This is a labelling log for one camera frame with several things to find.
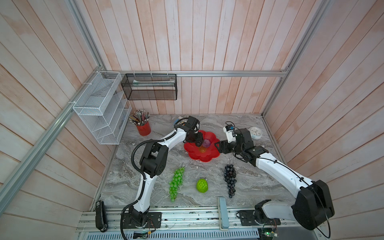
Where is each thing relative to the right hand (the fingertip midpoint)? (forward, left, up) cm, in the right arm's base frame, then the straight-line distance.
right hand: (219, 141), depth 85 cm
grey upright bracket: (-36, 0, -11) cm, 38 cm away
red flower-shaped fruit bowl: (+1, +9, -16) cm, 18 cm away
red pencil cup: (+16, +50, -9) cm, 53 cm away
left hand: (+8, +11, -10) cm, 17 cm away
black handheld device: (-38, +60, -10) cm, 72 cm away
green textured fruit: (-22, +10, -10) cm, 26 cm away
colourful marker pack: (+33, +26, -14) cm, 44 cm away
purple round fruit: (+6, +7, -11) cm, 14 cm away
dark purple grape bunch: (-15, -6, -12) cm, 20 cm away
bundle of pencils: (+19, +52, 0) cm, 55 cm away
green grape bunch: (-21, +25, -11) cm, 34 cm away
